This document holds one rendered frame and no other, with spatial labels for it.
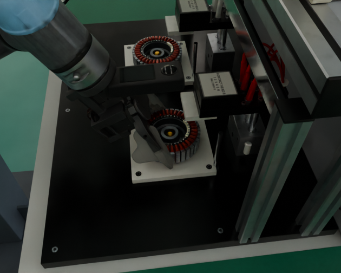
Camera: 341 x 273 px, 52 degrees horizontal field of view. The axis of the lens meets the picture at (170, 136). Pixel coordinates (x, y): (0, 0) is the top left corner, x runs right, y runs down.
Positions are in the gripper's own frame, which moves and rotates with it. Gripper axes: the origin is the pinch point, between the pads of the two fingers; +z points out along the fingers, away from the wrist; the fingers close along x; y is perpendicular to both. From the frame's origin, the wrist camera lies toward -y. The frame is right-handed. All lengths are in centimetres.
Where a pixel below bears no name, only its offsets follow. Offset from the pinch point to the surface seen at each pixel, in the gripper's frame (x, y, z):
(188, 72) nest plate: -19.5, -4.6, 4.7
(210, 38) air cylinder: -26.0, -11.9, 4.0
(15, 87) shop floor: -110, 102, 35
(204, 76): -2.1, -11.0, -7.7
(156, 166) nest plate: 5.1, 3.6, -0.1
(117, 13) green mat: -51, 11, 0
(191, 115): 2.6, -6.7, -5.6
